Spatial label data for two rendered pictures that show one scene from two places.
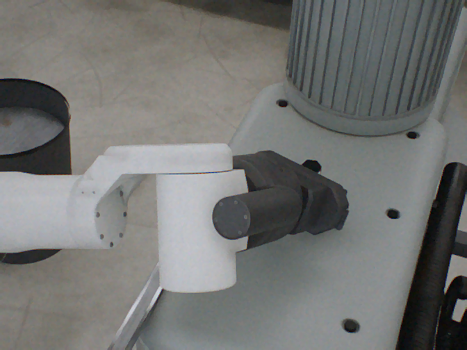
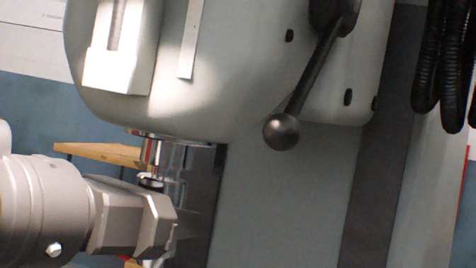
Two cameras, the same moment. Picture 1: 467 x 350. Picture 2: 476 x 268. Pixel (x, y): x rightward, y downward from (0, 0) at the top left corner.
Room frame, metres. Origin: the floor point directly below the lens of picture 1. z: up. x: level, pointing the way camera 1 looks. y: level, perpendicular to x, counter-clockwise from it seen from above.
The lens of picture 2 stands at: (-0.11, -0.17, 1.36)
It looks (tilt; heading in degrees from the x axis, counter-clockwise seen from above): 3 degrees down; 2
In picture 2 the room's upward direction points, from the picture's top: 10 degrees clockwise
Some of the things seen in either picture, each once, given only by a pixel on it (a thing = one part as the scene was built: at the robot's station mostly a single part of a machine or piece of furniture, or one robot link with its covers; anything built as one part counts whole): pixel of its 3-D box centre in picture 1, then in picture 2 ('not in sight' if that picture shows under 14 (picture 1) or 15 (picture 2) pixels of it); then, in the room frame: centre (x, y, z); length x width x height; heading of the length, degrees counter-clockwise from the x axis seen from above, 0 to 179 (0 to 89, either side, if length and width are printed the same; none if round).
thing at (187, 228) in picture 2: not in sight; (178, 225); (0.62, -0.11, 1.23); 0.06 x 0.02 x 0.03; 140
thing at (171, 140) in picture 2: not in sight; (170, 134); (0.64, -0.08, 1.31); 0.09 x 0.09 x 0.01
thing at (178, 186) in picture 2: not in sight; (162, 182); (0.64, -0.08, 1.26); 0.05 x 0.05 x 0.01
